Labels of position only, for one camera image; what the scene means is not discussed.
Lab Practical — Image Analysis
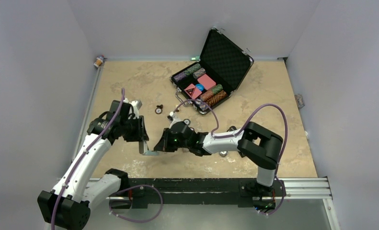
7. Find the chip stack by wall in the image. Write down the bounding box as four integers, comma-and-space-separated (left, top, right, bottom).
294, 94, 305, 109

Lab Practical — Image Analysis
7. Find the brown poker chip left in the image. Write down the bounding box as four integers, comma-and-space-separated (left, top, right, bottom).
155, 108, 162, 115

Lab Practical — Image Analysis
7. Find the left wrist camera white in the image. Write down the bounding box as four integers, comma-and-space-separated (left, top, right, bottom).
128, 100, 142, 119

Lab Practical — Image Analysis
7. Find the black stapler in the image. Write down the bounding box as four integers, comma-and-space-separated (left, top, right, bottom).
227, 126, 243, 158

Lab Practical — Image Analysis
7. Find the small orange bottle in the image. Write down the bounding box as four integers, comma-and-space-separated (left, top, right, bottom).
93, 55, 106, 68

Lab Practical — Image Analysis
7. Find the blue poker chip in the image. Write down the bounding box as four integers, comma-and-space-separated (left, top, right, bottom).
183, 119, 191, 126

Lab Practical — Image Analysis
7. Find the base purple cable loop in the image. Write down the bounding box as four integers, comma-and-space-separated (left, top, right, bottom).
108, 185, 165, 224

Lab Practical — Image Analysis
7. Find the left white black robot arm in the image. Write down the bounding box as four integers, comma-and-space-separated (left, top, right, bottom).
37, 99, 149, 230

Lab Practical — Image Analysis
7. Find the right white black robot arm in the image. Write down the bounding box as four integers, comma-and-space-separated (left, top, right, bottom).
154, 122, 284, 195

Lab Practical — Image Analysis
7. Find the pink card deck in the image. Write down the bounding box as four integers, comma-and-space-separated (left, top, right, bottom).
197, 74, 216, 90

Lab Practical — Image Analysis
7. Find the light blue stapler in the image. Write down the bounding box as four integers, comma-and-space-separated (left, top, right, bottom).
147, 149, 159, 156

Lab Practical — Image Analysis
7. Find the black poker chip case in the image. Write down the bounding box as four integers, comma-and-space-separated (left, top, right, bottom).
170, 28, 254, 115

